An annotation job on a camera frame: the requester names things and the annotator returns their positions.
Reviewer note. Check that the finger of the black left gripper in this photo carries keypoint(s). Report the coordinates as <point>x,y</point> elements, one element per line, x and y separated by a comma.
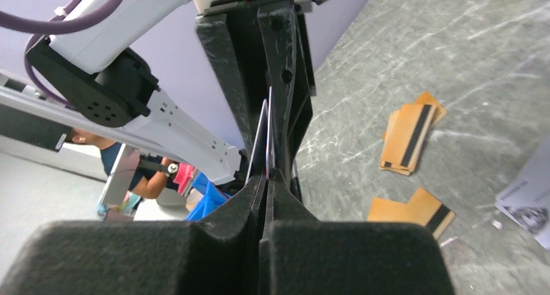
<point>287,77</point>
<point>234,48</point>

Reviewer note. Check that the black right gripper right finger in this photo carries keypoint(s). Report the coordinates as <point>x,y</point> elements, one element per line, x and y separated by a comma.
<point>299,254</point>

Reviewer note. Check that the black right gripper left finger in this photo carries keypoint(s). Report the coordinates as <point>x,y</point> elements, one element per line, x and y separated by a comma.
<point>159,257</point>

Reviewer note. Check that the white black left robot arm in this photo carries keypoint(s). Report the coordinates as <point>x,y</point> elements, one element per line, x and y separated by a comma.
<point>85,54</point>

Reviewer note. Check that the gold card under holder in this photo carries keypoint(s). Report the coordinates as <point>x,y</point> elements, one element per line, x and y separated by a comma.
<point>422,208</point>

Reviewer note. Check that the gold card stack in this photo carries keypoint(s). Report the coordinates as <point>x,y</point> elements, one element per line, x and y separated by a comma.
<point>406,132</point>

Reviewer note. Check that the blue plastic bin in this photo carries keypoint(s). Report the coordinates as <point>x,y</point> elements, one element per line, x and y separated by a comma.
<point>211,199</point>

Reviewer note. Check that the person in background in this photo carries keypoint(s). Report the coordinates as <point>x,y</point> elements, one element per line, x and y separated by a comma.
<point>143,178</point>

